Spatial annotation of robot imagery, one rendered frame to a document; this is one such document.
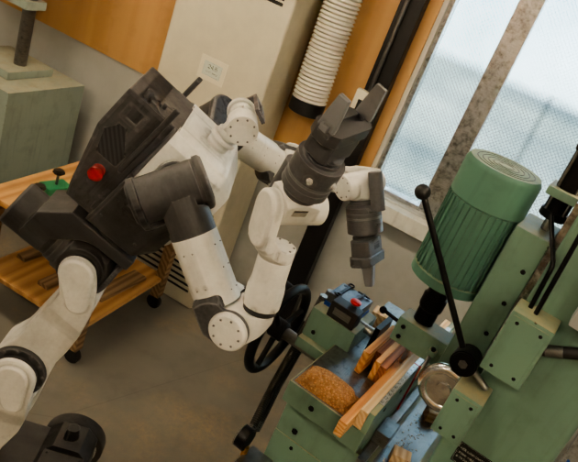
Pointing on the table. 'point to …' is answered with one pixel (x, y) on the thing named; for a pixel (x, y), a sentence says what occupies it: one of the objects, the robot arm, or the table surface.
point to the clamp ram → (376, 329)
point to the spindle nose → (429, 307)
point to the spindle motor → (476, 221)
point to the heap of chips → (328, 388)
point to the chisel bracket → (420, 336)
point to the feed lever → (469, 356)
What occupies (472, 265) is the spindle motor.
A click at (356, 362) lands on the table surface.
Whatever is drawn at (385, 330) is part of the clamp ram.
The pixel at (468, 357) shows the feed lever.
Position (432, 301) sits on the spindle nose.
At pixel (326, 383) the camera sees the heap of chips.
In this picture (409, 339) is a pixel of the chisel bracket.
